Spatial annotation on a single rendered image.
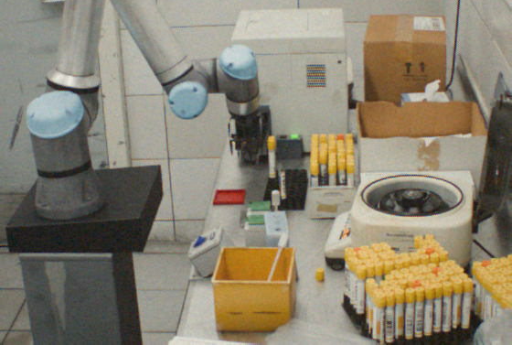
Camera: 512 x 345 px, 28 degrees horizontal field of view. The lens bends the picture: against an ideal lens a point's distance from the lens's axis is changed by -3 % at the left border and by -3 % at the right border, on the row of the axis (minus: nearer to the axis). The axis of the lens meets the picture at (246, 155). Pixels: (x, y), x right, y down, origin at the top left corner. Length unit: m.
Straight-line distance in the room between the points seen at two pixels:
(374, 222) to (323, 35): 0.68
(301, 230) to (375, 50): 0.84
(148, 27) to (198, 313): 0.56
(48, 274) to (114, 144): 1.85
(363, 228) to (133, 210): 0.48
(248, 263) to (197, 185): 2.18
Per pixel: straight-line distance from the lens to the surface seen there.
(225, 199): 2.31
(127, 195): 2.19
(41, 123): 2.07
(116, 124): 3.93
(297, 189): 2.28
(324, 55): 2.46
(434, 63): 2.86
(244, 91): 2.18
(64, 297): 2.18
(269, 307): 1.77
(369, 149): 2.23
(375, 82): 2.88
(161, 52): 2.02
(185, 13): 3.83
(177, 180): 4.04
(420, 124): 2.47
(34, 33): 3.90
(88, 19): 2.16
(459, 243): 1.93
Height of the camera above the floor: 1.80
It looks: 21 degrees down
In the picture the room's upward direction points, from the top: 3 degrees counter-clockwise
